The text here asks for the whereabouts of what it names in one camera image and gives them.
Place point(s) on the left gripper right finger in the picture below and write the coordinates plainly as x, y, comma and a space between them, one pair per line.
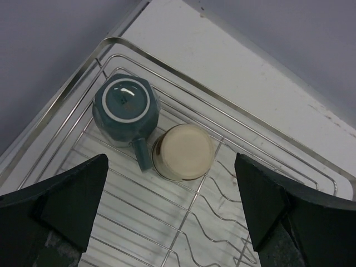
291, 224

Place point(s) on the beige brown cup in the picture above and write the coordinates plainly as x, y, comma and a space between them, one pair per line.
185, 152

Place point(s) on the dark teal mug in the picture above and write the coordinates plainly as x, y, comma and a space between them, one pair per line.
126, 111

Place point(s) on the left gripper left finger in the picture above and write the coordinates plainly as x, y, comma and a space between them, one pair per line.
49, 223

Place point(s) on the metal wire dish rack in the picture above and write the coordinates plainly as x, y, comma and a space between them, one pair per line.
136, 164

